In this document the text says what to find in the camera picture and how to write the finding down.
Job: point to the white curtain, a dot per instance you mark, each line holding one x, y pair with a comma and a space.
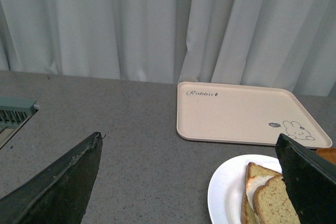
287, 44

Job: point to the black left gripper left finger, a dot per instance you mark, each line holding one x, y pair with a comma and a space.
60, 193

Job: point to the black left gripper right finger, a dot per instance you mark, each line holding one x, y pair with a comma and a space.
309, 180

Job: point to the wooden board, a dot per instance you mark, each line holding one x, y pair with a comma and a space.
328, 154

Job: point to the bread slice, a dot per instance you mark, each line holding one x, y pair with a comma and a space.
271, 203
247, 213

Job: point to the beige rabbit tray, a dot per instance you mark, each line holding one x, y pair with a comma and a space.
244, 115

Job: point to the white round plate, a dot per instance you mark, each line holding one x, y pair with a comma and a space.
225, 190

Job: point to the green dish rack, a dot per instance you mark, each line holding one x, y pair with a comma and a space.
15, 112

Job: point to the fried egg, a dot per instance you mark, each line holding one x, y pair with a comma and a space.
252, 184

